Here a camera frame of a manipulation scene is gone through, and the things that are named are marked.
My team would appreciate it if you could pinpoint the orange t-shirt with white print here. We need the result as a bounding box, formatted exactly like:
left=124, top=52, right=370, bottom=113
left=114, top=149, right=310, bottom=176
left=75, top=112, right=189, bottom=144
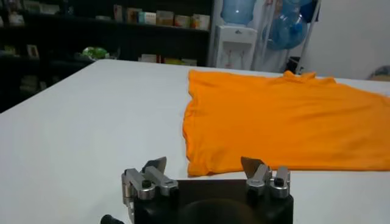
left=182, top=69, right=390, bottom=178

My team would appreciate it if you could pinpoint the pile of grey clothes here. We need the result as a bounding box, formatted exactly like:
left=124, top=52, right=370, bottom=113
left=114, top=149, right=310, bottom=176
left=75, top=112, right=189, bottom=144
left=367, top=65, right=390, bottom=82

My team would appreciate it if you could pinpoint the white red medicine box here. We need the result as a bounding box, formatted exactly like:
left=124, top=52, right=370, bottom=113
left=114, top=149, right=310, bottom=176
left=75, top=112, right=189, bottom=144
left=174, top=14, right=191, bottom=29

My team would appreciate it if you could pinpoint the labelled blue water bottle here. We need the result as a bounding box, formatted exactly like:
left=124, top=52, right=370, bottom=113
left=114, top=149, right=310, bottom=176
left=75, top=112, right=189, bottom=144
left=219, top=0, right=257, bottom=27

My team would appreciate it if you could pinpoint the black shelving unit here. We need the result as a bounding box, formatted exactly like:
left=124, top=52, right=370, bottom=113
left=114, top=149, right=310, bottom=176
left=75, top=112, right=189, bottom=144
left=0, top=0, right=214, bottom=114

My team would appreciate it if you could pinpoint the white water dispenser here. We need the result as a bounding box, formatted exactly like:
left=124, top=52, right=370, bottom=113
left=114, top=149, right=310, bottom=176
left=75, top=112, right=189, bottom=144
left=213, top=24, right=258, bottom=71

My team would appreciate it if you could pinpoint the green snack bag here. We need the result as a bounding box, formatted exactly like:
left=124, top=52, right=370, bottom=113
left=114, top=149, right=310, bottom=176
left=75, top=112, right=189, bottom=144
left=81, top=46, right=110, bottom=60

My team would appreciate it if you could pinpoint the orange white medicine box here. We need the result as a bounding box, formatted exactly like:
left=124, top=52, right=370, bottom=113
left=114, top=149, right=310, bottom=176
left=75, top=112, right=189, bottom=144
left=126, top=7, right=141, bottom=24

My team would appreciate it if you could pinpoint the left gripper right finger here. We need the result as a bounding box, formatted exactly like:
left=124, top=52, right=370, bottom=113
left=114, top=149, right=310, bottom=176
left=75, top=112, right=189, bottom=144
left=240, top=156, right=291, bottom=200

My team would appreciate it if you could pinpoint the teal white medicine box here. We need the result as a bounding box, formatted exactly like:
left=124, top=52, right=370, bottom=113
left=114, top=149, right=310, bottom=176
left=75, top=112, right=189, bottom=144
left=139, top=11, right=157, bottom=26

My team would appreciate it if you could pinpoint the white metal jug rack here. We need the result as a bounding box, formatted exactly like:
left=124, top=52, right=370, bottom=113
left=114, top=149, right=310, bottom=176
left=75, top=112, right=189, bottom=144
left=252, top=0, right=322, bottom=74

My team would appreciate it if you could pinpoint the yellow white medicine box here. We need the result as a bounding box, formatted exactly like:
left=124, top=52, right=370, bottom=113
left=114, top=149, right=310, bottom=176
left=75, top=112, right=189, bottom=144
left=190, top=13, right=201, bottom=30

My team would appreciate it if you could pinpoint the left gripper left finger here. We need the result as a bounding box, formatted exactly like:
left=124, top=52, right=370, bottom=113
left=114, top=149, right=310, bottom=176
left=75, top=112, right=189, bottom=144
left=121, top=156, right=180, bottom=206

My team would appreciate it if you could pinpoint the yellow green medicine box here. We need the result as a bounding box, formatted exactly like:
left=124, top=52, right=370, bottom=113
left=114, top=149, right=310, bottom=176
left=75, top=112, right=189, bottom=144
left=155, top=10, right=175, bottom=27

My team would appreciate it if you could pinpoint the blue water jug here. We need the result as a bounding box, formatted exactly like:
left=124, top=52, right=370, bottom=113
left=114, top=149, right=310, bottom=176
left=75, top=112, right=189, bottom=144
left=262, top=9, right=309, bottom=51

